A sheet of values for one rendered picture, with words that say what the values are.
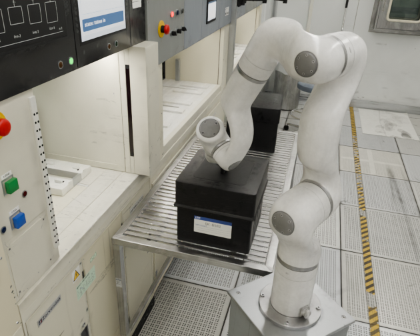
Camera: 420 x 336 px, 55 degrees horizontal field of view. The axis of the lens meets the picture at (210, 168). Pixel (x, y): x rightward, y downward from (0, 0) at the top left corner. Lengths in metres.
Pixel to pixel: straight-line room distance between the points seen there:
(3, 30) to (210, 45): 2.12
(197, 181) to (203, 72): 1.73
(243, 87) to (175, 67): 2.06
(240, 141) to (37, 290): 0.71
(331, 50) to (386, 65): 4.79
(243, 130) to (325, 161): 0.25
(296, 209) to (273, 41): 0.40
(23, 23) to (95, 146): 0.84
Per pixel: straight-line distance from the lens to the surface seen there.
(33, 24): 1.09
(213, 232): 1.47
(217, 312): 2.33
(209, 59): 3.01
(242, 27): 4.46
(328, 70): 0.88
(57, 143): 1.89
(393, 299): 2.66
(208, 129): 1.18
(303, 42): 0.89
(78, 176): 1.71
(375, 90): 5.73
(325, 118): 0.97
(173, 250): 1.50
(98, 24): 1.35
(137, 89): 1.60
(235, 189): 1.37
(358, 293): 2.61
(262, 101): 2.26
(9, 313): 1.22
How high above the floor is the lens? 1.70
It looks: 28 degrees down
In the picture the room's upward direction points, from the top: 3 degrees clockwise
